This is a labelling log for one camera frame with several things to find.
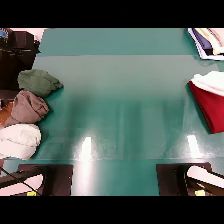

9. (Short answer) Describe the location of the brown garment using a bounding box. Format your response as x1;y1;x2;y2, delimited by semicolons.
3;89;50;128

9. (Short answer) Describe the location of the beige garment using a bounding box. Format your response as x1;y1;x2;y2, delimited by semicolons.
195;28;224;55

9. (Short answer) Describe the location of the dark blue garment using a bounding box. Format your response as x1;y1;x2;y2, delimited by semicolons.
191;28;215;56

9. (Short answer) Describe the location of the green garment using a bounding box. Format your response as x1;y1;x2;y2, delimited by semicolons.
17;68;64;98

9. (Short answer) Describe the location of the red garment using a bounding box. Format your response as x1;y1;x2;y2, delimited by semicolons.
188;81;224;135

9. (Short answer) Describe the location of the off-white garment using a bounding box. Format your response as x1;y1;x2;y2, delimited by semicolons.
0;123;43;160

